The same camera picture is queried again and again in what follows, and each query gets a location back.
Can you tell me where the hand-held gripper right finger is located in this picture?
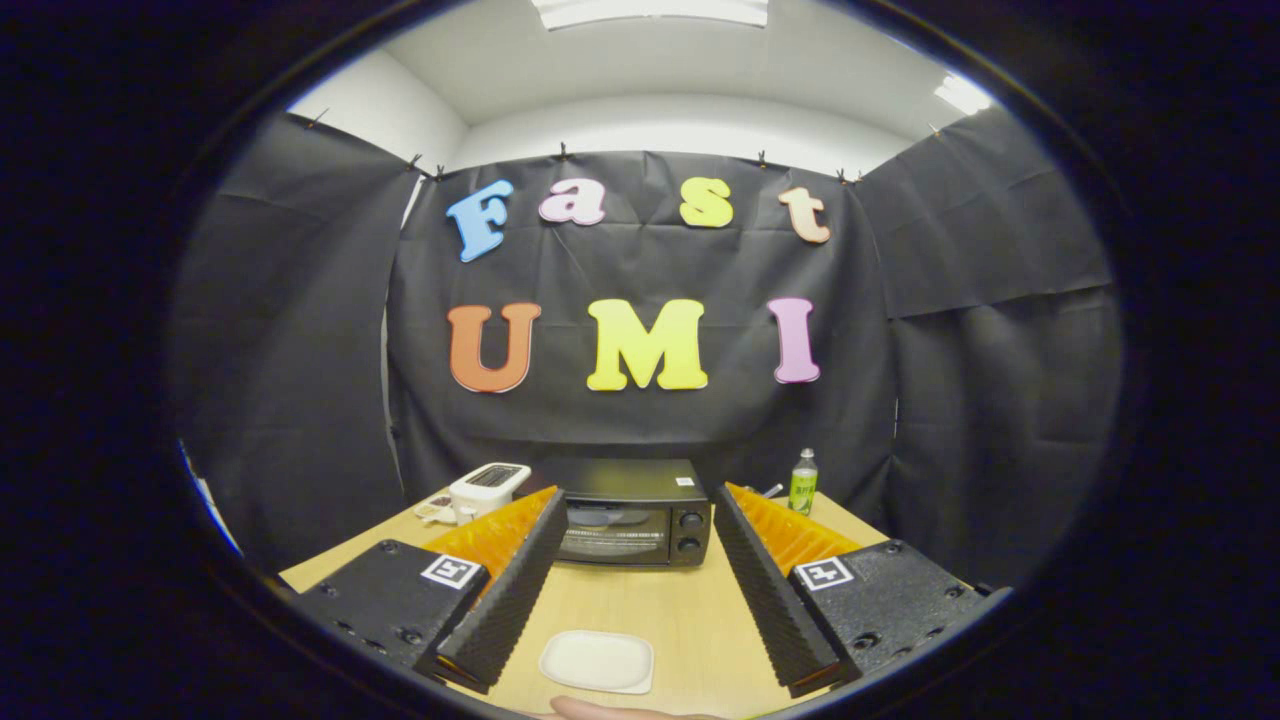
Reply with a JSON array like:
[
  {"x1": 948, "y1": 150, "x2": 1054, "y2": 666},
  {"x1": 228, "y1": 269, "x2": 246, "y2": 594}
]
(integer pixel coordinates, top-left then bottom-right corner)
[{"x1": 712, "y1": 482, "x2": 1011, "y2": 699}]

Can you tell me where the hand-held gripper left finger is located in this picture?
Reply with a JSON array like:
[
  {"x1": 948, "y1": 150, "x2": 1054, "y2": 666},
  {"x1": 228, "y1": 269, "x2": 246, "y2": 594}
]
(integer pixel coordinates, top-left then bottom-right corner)
[{"x1": 295, "y1": 487, "x2": 571, "y2": 695}]

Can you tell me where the long ceiling light panel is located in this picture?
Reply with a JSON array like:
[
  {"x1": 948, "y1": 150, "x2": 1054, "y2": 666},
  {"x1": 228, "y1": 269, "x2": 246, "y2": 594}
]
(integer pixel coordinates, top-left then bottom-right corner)
[{"x1": 530, "y1": 0, "x2": 771, "y2": 31}]

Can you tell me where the green drink bottle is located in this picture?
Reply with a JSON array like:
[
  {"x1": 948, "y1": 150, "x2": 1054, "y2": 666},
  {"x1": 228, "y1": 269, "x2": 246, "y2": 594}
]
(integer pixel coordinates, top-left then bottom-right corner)
[{"x1": 788, "y1": 448, "x2": 819, "y2": 517}]

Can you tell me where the black toaster oven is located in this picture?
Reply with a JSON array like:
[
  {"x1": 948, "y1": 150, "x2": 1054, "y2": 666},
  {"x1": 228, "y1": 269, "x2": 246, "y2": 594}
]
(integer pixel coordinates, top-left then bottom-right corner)
[{"x1": 545, "y1": 458, "x2": 713, "y2": 571}]

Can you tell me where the black backdrop cloth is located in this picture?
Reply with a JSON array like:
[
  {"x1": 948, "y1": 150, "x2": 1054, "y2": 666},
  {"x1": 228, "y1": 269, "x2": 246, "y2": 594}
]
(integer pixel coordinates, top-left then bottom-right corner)
[{"x1": 170, "y1": 105, "x2": 1126, "y2": 591}]

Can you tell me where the white slot toaster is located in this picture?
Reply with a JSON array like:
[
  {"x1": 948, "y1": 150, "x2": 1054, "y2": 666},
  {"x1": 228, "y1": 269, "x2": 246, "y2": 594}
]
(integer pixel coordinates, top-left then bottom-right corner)
[{"x1": 448, "y1": 462, "x2": 533, "y2": 525}]

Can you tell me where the white oval plate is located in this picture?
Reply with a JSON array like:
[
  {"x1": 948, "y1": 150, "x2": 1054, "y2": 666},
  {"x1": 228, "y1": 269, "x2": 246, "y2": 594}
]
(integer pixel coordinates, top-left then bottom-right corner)
[{"x1": 538, "y1": 630, "x2": 656, "y2": 696}]

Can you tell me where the small ceiling light panel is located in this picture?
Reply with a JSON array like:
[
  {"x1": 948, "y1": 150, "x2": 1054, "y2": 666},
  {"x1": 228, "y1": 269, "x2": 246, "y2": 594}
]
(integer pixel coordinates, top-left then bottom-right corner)
[{"x1": 933, "y1": 72, "x2": 993, "y2": 116}]

